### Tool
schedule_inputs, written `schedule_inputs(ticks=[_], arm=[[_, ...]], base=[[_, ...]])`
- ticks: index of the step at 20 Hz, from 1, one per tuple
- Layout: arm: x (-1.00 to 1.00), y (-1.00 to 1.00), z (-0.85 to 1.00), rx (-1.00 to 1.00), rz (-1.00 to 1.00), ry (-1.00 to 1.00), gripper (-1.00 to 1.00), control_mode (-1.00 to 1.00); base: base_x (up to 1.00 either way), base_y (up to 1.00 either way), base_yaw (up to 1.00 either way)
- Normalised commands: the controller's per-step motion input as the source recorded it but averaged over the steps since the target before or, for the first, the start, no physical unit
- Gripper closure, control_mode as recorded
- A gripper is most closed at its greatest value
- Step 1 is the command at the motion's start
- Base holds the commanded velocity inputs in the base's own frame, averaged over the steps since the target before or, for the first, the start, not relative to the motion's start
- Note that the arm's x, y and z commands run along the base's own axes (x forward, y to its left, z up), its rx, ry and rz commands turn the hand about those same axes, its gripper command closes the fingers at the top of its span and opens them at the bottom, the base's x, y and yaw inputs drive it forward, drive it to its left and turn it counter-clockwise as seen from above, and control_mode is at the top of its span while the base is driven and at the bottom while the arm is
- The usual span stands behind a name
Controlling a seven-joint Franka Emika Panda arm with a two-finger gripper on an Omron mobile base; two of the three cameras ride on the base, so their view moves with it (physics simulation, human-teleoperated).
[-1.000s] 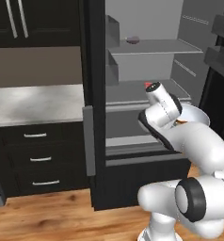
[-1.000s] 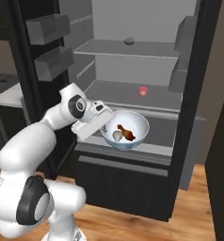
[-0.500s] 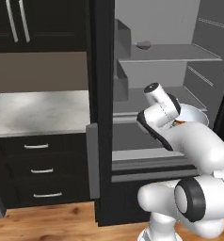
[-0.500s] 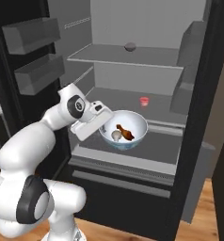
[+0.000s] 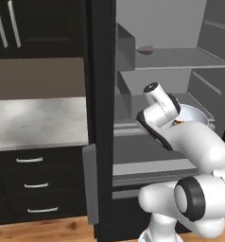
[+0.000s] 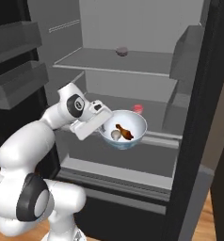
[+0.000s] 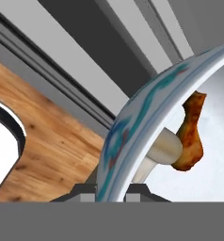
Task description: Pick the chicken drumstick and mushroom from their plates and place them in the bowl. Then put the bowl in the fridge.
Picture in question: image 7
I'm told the grey fridge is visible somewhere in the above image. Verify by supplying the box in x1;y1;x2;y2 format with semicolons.
0;0;224;139

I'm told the white plate with black rim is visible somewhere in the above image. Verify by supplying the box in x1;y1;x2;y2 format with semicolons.
0;98;27;199

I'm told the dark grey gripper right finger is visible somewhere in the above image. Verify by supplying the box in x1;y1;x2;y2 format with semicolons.
122;184;172;203

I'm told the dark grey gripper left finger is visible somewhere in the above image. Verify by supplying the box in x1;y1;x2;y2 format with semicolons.
49;183;98;203

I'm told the white bowl with blue pattern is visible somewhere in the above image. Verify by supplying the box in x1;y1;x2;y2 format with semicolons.
94;41;224;203

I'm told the brown chicken drumstick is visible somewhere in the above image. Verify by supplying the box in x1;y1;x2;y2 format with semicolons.
170;90;208;172

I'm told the beige mushroom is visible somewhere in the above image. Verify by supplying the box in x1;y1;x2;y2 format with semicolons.
131;128;184;185

